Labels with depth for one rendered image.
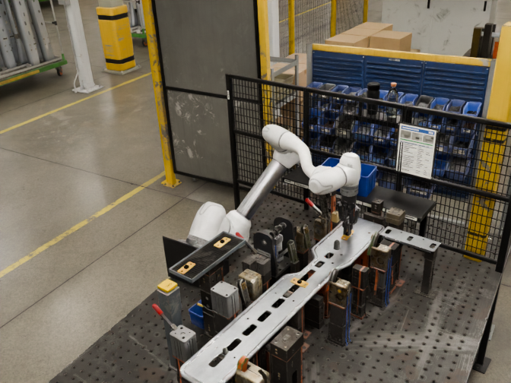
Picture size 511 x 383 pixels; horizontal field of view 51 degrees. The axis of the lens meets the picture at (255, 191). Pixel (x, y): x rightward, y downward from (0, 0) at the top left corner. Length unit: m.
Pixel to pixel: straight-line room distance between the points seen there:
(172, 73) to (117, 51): 4.82
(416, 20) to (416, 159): 6.05
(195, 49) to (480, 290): 3.08
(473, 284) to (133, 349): 1.79
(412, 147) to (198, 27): 2.40
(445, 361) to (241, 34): 3.00
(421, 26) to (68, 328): 6.91
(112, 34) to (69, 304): 6.38
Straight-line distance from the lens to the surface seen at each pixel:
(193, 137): 5.23
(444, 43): 9.01
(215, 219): 2.97
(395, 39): 6.88
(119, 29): 9.87
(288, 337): 2.21
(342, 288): 2.44
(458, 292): 3.07
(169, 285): 2.31
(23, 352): 4.02
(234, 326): 2.31
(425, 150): 3.09
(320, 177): 2.50
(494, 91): 2.91
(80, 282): 4.48
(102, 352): 2.77
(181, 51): 5.01
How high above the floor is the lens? 2.55
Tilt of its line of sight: 28 degrees down
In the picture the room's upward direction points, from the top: 3 degrees counter-clockwise
